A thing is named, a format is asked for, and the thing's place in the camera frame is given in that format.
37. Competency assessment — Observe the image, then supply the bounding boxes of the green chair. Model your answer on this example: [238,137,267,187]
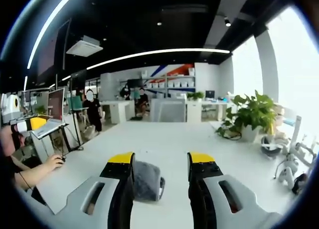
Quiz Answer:
[66,95,89,113]

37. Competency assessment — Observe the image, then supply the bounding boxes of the white ceiling air conditioner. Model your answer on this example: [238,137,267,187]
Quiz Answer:
[65,35,104,57]

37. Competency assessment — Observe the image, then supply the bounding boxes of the open silver laptop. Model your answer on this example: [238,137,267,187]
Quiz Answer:
[30,88,70,140]

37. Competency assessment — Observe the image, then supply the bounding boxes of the white upright stand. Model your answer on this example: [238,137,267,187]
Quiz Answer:
[288,115,319,160]

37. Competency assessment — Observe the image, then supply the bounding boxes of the white headset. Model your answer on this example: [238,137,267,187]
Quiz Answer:
[260,135,284,158]

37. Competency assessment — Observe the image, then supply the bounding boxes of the long curved ceiling light strip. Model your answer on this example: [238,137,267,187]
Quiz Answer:
[86,48,231,71]
[25,0,81,70]

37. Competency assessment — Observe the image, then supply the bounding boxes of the white plant pot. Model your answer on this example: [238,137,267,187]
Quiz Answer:
[240,125,263,143]

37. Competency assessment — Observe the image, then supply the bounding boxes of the small green desk plants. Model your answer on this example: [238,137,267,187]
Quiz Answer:
[186,91,205,102]

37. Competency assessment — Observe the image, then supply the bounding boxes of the small black object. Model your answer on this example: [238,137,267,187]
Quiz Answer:
[291,173,309,195]

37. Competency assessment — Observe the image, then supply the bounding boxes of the white hand controller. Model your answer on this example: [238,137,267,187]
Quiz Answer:
[273,153,300,190]

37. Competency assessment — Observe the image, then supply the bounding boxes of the white office desk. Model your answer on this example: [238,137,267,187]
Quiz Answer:
[99,100,136,124]
[186,99,235,123]

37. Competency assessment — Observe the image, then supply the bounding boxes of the dark hanging screen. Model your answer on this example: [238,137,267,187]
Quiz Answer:
[36,19,72,78]

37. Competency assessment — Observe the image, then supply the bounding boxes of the black laptop stand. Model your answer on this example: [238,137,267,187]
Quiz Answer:
[56,125,85,158]

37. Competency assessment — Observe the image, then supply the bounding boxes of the grey towel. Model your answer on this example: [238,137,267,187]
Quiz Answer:
[133,160,165,203]

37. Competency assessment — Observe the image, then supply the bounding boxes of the black wall monitor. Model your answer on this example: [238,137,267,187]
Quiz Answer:
[127,78,144,89]

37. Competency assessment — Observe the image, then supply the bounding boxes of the white office chair back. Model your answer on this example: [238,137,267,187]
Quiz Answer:
[149,98,187,123]

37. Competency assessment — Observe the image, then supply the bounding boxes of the shelf with white bins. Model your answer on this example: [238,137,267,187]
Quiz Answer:
[141,67,196,93]

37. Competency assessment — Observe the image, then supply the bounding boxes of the large green potted plant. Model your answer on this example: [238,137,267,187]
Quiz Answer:
[215,90,278,142]

